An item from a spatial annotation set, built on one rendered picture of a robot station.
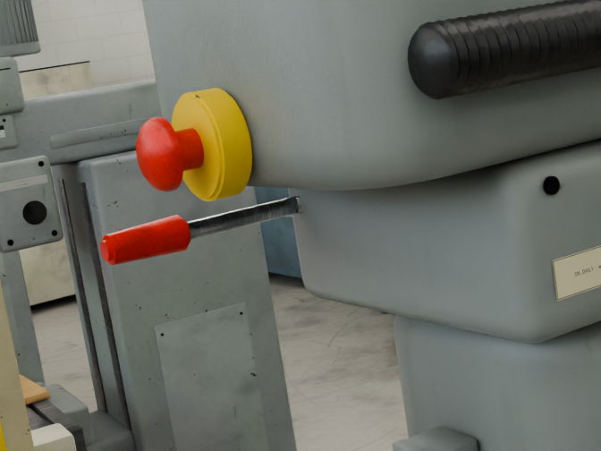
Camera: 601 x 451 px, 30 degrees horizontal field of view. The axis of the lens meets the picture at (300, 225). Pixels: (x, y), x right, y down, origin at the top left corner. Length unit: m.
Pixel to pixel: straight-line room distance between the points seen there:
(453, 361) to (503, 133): 0.20
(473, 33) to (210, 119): 0.16
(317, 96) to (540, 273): 0.15
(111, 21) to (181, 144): 9.73
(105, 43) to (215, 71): 9.67
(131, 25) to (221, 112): 9.81
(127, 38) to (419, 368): 9.68
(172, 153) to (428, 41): 0.16
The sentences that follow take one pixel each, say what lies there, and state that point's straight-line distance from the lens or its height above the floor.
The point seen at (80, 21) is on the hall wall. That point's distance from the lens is 10.23.
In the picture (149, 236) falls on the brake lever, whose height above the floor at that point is 1.70.
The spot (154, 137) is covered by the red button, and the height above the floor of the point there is 1.77.
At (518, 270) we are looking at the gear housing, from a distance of 0.60.
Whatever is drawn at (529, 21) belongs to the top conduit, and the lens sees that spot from 0.53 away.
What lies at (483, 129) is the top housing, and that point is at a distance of 0.55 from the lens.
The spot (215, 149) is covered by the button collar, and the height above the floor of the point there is 1.76.
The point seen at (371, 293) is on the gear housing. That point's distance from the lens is 0.71.
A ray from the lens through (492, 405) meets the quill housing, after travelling 0.70.
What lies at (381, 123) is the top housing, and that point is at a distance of 0.53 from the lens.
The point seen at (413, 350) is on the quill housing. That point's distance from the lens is 0.75.
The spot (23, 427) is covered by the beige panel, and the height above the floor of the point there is 1.11.
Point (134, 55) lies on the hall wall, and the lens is 10.38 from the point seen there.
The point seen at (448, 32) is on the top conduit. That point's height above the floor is 1.80.
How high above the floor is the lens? 1.81
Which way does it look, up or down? 9 degrees down
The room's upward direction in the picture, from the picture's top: 9 degrees counter-clockwise
